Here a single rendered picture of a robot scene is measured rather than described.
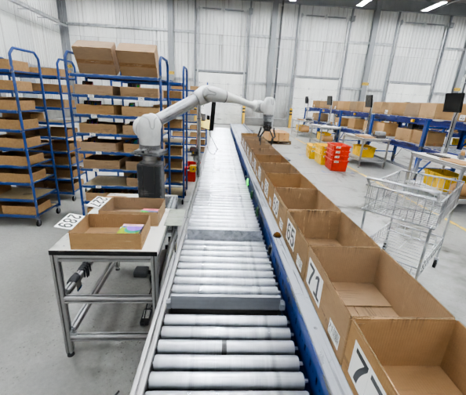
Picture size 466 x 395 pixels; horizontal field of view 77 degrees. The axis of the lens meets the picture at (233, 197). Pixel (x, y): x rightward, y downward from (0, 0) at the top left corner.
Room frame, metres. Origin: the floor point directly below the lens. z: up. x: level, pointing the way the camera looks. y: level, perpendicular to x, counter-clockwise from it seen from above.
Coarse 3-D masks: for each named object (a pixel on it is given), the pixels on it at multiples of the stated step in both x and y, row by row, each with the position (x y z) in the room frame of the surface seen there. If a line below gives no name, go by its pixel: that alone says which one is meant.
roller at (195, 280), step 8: (176, 280) 1.18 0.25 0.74; (184, 280) 1.18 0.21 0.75; (192, 280) 1.18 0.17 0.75; (200, 280) 1.19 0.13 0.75; (208, 280) 1.19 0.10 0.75; (216, 280) 1.19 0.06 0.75; (224, 280) 1.20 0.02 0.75; (232, 280) 1.20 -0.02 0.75; (240, 280) 1.20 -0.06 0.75; (248, 280) 1.21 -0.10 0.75; (256, 280) 1.21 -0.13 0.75; (264, 280) 1.21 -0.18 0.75; (272, 280) 1.21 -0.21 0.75
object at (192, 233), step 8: (192, 232) 1.61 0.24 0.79; (200, 232) 1.62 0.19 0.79; (208, 232) 1.62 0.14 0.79; (216, 232) 1.62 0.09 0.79; (224, 232) 1.63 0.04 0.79; (232, 232) 1.63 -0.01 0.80; (240, 232) 1.63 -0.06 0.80; (248, 232) 1.63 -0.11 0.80; (256, 232) 1.64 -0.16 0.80; (216, 240) 1.62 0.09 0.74; (224, 240) 1.63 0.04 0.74; (232, 240) 1.63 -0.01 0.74; (240, 240) 1.63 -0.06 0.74; (248, 240) 1.63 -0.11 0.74; (256, 240) 1.64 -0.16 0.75
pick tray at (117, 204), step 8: (112, 200) 1.99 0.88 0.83; (120, 200) 2.01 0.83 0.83; (128, 200) 2.01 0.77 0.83; (136, 200) 2.02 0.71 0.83; (144, 200) 2.02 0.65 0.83; (152, 200) 2.02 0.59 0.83; (160, 200) 2.03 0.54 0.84; (104, 208) 1.83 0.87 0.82; (112, 208) 1.97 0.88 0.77; (120, 208) 2.00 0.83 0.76; (128, 208) 2.01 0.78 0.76; (136, 208) 2.01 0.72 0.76; (152, 208) 2.02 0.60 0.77; (160, 208) 1.84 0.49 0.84; (152, 216) 1.75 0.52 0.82; (160, 216) 1.83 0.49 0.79; (152, 224) 1.75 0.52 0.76
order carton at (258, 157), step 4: (256, 156) 2.97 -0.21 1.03; (260, 156) 2.98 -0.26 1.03; (264, 156) 2.98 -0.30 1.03; (268, 156) 2.98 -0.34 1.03; (272, 156) 2.98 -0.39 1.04; (276, 156) 2.99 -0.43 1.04; (280, 156) 2.99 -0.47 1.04; (256, 160) 2.77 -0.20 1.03; (260, 160) 2.98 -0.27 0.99; (264, 160) 2.98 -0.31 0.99; (268, 160) 2.98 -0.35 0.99; (272, 160) 2.98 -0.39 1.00; (276, 160) 2.99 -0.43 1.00; (280, 160) 2.99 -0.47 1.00; (284, 160) 2.85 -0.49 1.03; (256, 164) 2.75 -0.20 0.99; (256, 168) 2.73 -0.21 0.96; (256, 176) 2.69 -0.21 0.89
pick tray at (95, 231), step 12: (96, 216) 1.68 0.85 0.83; (108, 216) 1.68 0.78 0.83; (120, 216) 1.69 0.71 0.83; (132, 216) 1.70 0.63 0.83; (144, 216) 1.71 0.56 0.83; (84, 228) 1.59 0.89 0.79; (96, 228) 1.66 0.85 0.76; (108, 228) 1.66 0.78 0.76; (144, 228) 1.53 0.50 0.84; (72, 240) 1.40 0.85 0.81; (84, 240) 1.40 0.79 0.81; (96, 240) 1.41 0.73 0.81; (108, 240) 1.42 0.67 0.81; (120, 240) 1.42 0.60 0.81; (132, 240) 1.43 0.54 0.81; (144, 240) 1.52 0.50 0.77
